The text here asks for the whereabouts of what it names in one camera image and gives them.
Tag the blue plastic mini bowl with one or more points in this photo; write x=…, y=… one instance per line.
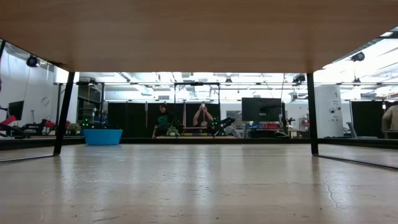
x=102, y=137

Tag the black background robot arm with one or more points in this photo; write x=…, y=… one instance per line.
x=226, y=122

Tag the person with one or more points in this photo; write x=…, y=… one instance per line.
x=203, y=119
x=163, y=120
x=391, y=119

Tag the small potted green plant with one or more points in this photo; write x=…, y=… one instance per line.
x=74, y=127
x=173, y=130

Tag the large black monitor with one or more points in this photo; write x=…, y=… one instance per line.
x=261, y=109

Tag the red storage box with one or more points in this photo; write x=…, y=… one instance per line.
x=270, y=126

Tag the wooden riser with black legs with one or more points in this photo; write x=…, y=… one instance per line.
x=199, y=34

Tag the white cylindrical column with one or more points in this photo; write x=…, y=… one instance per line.
x=329, y=112

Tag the narrow black partition panel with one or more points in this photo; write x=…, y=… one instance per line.
x=367, y=118

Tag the black ceiling lamp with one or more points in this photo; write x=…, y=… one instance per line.
x=358, y=56
x=32, y=61

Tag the small black monitor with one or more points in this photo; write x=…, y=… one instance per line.
x=16, y=109

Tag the red padded bar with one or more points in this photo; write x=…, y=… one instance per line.
x=8, y=120

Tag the black background rig frame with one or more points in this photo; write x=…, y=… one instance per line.
x=197, y=83

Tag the black aluminium table frame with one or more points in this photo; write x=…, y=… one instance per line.
x=217, y=141

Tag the wide black partition wall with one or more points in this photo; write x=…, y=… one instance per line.
x=130, y=119

